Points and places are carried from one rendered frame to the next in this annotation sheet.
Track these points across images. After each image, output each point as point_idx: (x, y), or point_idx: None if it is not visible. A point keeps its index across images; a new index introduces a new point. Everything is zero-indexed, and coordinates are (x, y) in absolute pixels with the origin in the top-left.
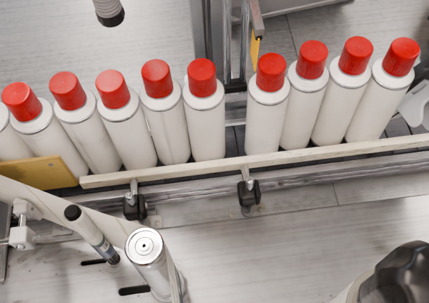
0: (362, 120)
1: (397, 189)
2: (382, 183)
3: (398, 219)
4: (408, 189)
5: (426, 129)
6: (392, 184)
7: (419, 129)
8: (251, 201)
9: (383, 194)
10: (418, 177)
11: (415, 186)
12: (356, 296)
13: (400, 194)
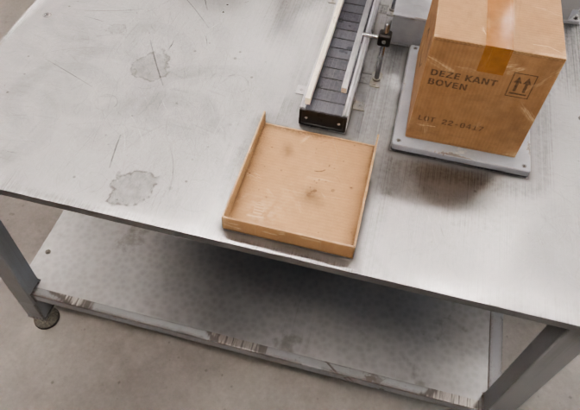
0: None
1: None
2: None
3: None
4: None
5: None
6: None
7: None
8: None
9: None
10: None
11: None
12: None
13: None
